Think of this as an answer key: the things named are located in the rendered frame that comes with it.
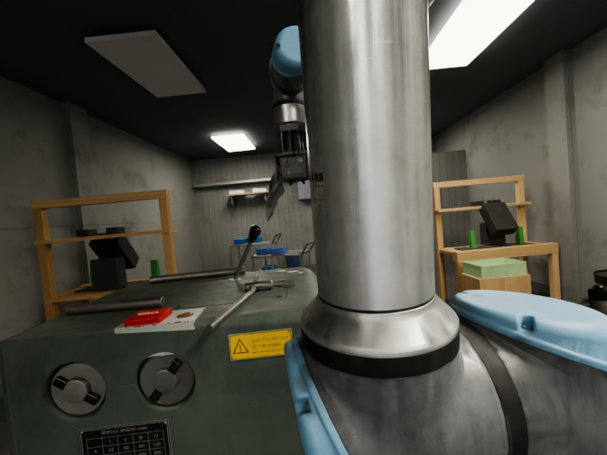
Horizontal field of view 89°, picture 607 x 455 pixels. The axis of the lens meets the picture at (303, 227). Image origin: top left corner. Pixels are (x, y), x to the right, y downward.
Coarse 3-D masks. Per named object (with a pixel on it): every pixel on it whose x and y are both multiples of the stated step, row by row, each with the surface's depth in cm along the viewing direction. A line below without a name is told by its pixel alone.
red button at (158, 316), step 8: (136, 312) 57; (144, 312) 56; (152, 312) 56; (160, 312) 55; (168, 312) 57; (128, 320) 53; (136, 320) 53; (144, 320) 53; (152, 320) 53; (160, 320) 53
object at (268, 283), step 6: (252, 282) 70; (258, 282) 70; (264, 282) 70; (270, 282) 70; (276, 282) 71; (282, 282) 70; (288, 282) 71; (294, 282) 71; (246, 288) 69; (258, 288) 70; (264, 288) 70; (270, 288) 70
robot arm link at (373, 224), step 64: (320, 0) 18; (384, 0) 17; (320, 64) 19; (384, 64) 17; (320, 128) 19; (384, 128) 18; (320, 192) 20; (384, 192) 18; (320, 256) 22; (384, 256) 19; (320, 320) 21; (384, 320) 19; (448, 320) 20; (320, 384) 20; (384, 384) 18; (448, 384) 19; (320, 448) 18; (384, 448) 19; (448, 448) 19
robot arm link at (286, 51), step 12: (288, 36) 52; (276, 48) 53; (288, 48) 52; (276, 60) 54; (288, 60) 52; (300, 60) 53; (276, 72) 58; (288, 72) 55; (300, 72) 55; (276, 84) 62; (288, 84) 59; (300, 84) 60
